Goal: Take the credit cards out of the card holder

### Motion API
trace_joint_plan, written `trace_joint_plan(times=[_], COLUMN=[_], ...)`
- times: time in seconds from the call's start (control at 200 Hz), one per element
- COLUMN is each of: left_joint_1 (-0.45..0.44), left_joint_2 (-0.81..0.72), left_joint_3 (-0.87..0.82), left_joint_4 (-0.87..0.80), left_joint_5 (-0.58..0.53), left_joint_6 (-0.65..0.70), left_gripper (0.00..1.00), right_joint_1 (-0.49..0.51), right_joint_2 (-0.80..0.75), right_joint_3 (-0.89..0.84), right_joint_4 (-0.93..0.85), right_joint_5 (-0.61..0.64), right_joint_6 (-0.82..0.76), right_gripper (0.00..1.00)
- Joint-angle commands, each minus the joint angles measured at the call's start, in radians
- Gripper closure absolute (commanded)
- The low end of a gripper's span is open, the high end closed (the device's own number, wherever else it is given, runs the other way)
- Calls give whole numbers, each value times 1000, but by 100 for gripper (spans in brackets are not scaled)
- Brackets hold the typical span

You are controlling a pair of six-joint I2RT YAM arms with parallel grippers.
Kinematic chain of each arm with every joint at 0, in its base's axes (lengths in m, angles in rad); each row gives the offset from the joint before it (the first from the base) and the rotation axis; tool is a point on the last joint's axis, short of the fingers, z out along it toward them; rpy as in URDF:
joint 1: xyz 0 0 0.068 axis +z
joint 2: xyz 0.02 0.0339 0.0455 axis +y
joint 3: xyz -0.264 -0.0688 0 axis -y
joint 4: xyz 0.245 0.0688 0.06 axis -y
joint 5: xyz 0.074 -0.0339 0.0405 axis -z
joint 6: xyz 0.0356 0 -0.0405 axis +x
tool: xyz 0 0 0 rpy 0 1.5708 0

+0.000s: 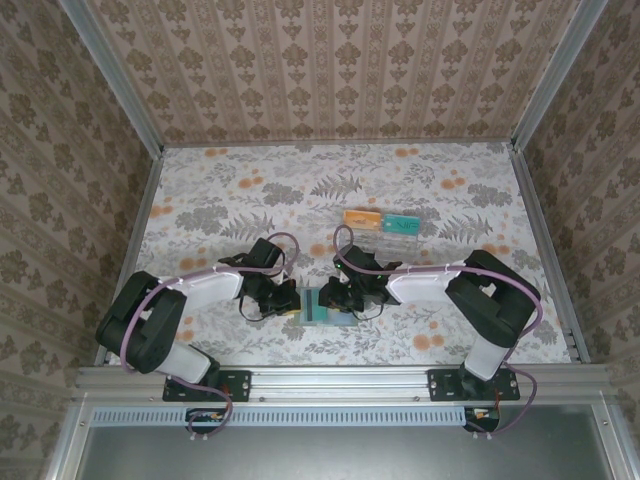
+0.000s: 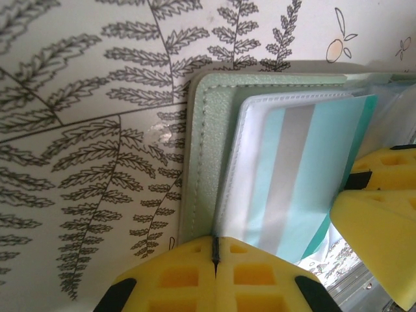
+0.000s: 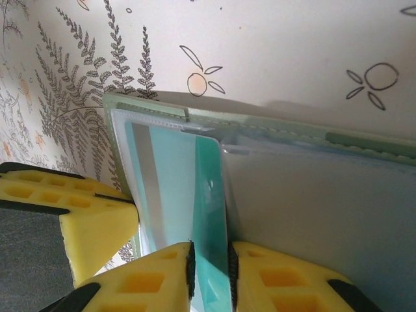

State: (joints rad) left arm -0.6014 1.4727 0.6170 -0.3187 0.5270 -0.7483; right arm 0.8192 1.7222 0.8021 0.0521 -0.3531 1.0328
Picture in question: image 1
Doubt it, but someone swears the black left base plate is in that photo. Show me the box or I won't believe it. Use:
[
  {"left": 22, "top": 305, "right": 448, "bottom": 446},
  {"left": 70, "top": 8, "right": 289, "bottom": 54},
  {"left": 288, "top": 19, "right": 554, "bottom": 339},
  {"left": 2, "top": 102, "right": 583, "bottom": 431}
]
[{"left": 162, "top": 368, "right": 252, "bottom": 403}]

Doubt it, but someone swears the clear acrylic card organizer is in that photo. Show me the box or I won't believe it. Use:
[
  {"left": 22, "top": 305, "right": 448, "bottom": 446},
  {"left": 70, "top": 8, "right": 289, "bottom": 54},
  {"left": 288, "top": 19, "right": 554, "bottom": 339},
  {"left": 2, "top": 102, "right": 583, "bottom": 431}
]
[{"left": 343, "top": 209, "right": 420, "bottom": 261}]

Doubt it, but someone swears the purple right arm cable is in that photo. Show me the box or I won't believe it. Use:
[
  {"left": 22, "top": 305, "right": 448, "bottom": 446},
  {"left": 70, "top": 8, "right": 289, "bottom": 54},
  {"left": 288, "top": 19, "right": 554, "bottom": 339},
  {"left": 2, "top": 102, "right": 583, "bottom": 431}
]
[{"left": 333, "top": 224, "right": 545, "bottom": 442}]

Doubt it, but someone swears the grey metal sheet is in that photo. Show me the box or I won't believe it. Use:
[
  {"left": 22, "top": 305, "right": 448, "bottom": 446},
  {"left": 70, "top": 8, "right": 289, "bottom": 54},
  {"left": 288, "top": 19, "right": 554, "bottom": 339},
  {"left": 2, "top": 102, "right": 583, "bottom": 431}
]
[{"left": 74, "top": 403, "right": 619, "bottom": 480}]

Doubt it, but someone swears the aluminium back rail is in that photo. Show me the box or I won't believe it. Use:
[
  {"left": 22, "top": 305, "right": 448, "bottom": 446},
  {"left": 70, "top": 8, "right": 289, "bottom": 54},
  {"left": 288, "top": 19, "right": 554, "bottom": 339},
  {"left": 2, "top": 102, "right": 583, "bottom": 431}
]
[{"left": 160, "top": 138, "right": 516, "bottom": 149}]

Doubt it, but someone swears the grey slotted cable duct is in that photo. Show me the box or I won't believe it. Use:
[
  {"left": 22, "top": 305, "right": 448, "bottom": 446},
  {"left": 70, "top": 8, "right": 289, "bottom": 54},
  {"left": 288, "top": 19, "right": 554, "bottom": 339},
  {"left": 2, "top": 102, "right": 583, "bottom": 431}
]
[{"left": 92, "top": 405, "right": 501, "bottom": 428}]

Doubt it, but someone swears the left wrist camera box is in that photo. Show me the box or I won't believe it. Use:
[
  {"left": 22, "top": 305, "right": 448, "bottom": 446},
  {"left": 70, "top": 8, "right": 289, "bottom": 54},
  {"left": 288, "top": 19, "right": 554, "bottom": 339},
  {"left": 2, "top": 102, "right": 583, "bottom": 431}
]
[{"left": 248, "top": 237, "right": 285, "bottom": 270}]

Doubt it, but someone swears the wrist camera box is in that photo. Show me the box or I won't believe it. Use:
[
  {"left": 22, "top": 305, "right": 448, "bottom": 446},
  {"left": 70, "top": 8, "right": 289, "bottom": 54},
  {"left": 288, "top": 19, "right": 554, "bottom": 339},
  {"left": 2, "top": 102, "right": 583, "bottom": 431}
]
[
  {"left": 335, "top": 244, "right": 381, "bottom": 274},
  {"left": 248, "top": 237, "right": 285, "bottom": 270}
]

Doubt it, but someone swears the teal card with black stripe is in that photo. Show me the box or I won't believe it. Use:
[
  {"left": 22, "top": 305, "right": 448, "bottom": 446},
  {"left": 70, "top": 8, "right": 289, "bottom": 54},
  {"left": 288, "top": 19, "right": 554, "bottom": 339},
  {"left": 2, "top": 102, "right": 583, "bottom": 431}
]
[{"left": 301, "top": 288, "right": 330, "bottom": 324}]

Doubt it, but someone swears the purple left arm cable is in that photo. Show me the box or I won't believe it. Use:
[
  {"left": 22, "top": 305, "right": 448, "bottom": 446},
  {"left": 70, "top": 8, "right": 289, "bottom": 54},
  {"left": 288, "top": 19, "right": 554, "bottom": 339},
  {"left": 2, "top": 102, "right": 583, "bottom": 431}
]
[{"left": 121, "top": 232, "right": 301, "bottom": 444}]

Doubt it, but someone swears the teal VIP credit card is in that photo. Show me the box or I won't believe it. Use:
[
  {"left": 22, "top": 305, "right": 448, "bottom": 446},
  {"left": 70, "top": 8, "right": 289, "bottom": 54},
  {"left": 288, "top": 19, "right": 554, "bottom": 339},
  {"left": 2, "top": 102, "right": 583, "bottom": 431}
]
[{"left": 382, "top": 213, "right": 420, "bottom": 237}]

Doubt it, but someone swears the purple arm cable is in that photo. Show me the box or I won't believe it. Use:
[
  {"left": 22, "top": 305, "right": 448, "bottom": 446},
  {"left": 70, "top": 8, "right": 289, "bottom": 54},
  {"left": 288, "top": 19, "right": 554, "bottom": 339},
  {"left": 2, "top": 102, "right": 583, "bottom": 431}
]
[
  {"left": 333, "top": 224, "right": 545, "bottom": 442},
  {"left": 121, "top": 232, "right": 301, "bottom": 444}
]

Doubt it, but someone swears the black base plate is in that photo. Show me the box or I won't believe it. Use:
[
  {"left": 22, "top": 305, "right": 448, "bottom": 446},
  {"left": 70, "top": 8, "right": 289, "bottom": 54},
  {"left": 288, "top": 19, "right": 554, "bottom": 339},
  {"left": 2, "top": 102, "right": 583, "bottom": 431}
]
[
  {"left": 162, "top": 368, "right": 252, "bottom": 403},
  {"left": 427, "top": 368, "right": 521, "bottom": 403}
]

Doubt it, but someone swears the orange credit card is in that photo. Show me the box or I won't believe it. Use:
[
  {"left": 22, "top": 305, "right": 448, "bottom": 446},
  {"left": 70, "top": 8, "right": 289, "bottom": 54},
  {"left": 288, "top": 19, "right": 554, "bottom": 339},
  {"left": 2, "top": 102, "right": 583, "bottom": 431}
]
[{"left": 343, "top": 209, "right": 384, "bottom": 234}]

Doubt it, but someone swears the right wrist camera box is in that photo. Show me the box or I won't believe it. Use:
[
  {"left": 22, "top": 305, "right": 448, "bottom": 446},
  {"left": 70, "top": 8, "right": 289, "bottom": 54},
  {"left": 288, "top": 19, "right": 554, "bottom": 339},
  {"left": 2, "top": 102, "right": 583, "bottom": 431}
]
[{"left": 335, "top": 244, "right": 381, "bottom": 274}]

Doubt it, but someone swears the aluminium corner post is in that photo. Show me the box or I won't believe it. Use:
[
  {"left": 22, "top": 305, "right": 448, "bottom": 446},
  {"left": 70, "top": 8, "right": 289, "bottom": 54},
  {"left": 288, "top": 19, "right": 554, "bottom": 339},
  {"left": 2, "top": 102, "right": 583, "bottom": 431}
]
[
  {"left": 58, "top": 0, "right": 165, "bottom": 154},
  {"left": 510, "top": 0, "right": 612, "bottom": 151}
]

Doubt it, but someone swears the black electronics connector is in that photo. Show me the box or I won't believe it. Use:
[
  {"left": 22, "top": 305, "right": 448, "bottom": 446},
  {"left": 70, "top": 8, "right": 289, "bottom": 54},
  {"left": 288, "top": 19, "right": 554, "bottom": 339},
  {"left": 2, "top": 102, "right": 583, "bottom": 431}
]
[
  {"left": 463, "top": 405, "right": 502, "bottom": 434},
  {"left": 185, "top": 407, "right": 229, "bottom": 435}
]

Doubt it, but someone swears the aluminium side rail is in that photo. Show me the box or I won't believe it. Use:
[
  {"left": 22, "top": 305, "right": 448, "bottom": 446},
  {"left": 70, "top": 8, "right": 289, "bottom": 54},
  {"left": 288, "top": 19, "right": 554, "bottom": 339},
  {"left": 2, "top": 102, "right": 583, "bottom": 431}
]
[
  {"left": 94, "top": 149, "right": 165, "bottom": 365},
  {"left": 509, "top": 144, "right": 591, "bottom": 364}
]

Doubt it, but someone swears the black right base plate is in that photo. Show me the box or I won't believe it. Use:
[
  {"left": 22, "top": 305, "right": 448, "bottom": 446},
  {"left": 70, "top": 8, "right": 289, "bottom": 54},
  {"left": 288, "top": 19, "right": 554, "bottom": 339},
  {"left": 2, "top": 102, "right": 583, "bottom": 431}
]
[{"left": 427, "top": 368, "right": 521, "bottom": 403}]

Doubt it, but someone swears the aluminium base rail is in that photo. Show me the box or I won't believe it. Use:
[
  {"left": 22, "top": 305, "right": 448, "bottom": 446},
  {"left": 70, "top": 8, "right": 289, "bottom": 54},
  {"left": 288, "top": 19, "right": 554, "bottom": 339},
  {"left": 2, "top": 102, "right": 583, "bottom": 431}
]
[{"left": 74, "top": 364, "right": 615, "bottom": 401}]

